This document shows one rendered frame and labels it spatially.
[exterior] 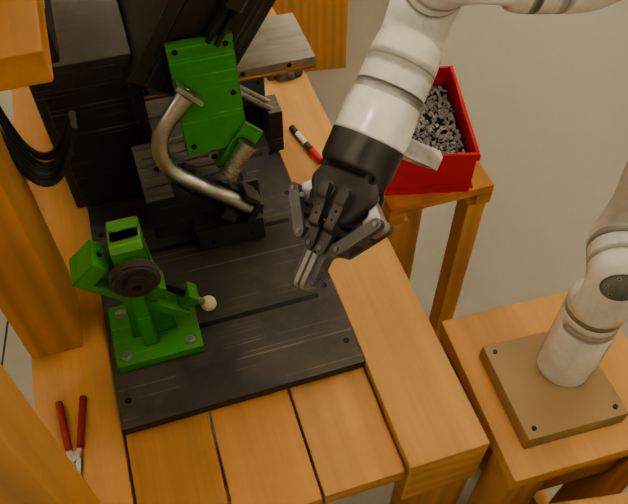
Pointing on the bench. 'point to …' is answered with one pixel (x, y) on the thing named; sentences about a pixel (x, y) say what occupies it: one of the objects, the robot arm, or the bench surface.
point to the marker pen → (306, 144)
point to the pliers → (77, 432)
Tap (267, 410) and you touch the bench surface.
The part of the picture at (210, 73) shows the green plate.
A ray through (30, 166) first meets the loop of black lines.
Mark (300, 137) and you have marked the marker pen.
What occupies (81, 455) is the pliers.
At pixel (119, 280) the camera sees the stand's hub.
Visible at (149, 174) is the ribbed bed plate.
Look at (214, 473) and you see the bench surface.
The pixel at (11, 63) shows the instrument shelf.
